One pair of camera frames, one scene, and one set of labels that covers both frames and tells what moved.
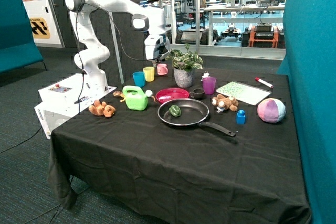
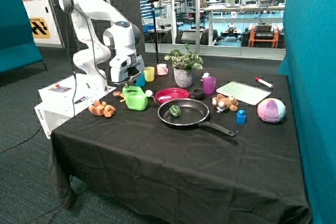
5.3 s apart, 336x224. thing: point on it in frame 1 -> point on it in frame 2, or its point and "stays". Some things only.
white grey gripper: x=156 y=45 -> x=129 y=66
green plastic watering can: x=137 y=101 stays
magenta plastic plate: x=164 y=95 stays
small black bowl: x=198 y=94 stays
